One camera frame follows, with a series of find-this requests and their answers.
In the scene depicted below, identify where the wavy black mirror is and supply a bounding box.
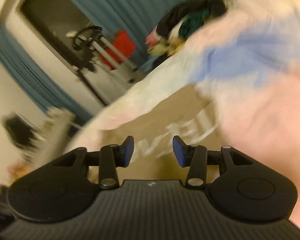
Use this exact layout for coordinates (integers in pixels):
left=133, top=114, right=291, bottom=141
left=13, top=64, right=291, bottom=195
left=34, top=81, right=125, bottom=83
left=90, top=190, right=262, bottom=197
left=2, top=113, right=38, bottom=152

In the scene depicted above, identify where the red cloth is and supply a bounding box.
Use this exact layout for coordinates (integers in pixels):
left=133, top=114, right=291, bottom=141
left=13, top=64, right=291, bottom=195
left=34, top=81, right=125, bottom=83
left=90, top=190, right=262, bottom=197
left=99, top=30, right=136, bottom=70

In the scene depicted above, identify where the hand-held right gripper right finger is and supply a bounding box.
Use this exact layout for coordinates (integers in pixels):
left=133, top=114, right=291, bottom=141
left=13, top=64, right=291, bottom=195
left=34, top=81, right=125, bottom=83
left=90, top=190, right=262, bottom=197
left=172, top=135, right=254, bottom=190

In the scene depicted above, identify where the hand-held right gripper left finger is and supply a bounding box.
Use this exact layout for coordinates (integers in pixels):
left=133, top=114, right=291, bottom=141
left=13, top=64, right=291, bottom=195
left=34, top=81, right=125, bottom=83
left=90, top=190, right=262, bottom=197
left=51, top=135, right=135, bottom=190

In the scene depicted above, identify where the garment steamer stand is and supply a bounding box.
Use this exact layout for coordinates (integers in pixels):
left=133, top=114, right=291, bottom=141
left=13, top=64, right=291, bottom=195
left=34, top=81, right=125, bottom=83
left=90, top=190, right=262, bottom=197
left=66, top=26, right=143, bottom=83

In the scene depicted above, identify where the white dressing table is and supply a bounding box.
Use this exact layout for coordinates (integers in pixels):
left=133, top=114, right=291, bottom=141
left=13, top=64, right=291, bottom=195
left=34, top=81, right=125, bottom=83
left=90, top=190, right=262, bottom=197
left=9, top=106, right=76, bottom=183

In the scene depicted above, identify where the dark window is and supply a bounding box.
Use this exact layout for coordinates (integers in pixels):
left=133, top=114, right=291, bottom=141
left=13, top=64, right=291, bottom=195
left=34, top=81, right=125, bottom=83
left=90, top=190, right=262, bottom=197
left=19, top=0, right=109, bottom=105

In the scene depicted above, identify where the wide blue curtain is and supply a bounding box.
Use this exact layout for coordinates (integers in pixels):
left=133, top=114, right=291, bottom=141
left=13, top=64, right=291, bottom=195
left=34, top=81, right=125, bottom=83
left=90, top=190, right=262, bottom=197
left=50, top=0, right=217, bottom=67

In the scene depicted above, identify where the pile of mixed clothes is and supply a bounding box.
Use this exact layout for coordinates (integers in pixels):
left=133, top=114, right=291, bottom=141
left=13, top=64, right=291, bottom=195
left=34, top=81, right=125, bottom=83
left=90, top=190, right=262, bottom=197
left=157, top=0, right=229, bottom=38

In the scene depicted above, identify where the pastel tie-dye duvet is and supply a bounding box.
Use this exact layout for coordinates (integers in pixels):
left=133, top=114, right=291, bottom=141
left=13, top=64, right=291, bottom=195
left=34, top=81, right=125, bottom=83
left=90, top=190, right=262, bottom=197
left=64, top=0, right=300, bottom=233

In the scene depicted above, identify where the green garment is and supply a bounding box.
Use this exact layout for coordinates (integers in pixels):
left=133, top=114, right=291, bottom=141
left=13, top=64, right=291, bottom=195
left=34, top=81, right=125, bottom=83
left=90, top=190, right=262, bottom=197
left=178, top=8, right=211, bottom=37

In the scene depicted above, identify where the pink cloth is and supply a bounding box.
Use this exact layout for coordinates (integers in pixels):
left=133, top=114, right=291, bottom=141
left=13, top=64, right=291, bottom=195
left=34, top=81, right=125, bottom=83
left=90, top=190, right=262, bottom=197
left=145, top=28, right=164, bottom=48

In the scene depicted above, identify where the beige skeleton print t-shirt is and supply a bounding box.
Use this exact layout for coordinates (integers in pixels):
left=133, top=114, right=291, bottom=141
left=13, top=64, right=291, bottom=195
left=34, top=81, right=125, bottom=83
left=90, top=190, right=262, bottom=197
left=100, top=84, right=219, bottom=180

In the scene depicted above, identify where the narrow blue curtain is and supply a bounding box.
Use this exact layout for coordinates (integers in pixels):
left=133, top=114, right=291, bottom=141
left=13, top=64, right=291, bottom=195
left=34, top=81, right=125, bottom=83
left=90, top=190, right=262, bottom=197
left=0, top=26, right=92, bottom=124

